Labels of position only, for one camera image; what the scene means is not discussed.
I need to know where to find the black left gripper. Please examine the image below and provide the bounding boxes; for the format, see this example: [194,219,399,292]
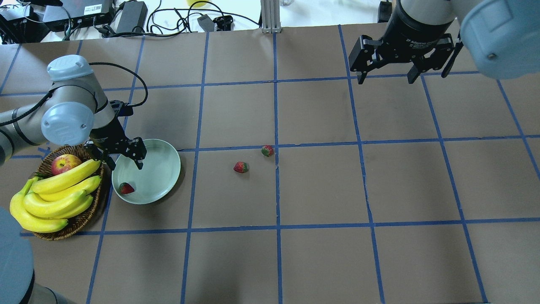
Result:
[84,127,147,171]

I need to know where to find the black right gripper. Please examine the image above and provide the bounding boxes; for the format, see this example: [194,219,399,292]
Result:
[348,17,464,84]

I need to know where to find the red strawberry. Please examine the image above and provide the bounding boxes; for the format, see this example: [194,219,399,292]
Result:
[233,161,249,174]
[261,145,275,157]
[118,182,135,195]

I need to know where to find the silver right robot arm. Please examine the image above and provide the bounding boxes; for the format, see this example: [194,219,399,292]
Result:
[89,0,539,161]

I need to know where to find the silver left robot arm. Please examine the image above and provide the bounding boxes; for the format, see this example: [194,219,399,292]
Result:
[0,54,147,170]

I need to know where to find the pale green round plate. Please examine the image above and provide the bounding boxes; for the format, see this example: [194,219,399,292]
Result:
[111,139,181,205]

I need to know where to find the red yellow apple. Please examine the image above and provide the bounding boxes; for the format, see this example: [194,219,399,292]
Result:
[51,154,82,176]

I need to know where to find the brown wicker basket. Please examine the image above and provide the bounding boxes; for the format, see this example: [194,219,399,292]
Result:
[30,144,111,241]

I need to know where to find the yellow banana bunch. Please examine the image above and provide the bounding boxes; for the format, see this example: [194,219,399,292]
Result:
[9,160,102,233]

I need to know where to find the black power adapter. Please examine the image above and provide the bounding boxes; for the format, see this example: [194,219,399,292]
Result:
[116,0,147,33]

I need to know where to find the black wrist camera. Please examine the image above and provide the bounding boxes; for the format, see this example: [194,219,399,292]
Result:
[109,100,134,117]

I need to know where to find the aluminium frame post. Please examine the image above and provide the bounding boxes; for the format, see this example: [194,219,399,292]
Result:
[260,0,282,33]

